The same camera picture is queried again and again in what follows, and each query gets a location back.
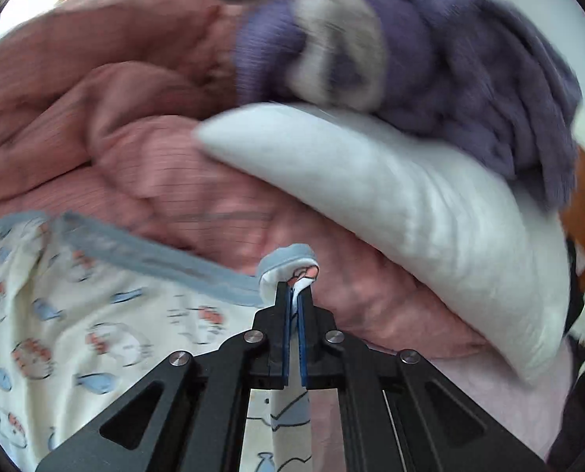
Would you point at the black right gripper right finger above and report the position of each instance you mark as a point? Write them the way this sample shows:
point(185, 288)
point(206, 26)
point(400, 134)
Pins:
point(398, 412)

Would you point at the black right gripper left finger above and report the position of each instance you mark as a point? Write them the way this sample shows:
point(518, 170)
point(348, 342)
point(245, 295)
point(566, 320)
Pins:
point(189, 413)

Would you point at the white cartoon print pants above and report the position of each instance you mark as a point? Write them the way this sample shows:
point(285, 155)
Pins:
point(86, 310)

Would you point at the white pillow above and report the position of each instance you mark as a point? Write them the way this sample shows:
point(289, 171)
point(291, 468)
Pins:
point(480, 243)

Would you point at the pink checked quilt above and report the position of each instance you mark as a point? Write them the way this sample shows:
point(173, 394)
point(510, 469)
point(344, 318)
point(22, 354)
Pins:
point(99, 100)

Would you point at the purple fleece garment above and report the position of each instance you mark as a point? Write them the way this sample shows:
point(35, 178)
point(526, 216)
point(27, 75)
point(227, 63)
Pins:
point(477, 74)

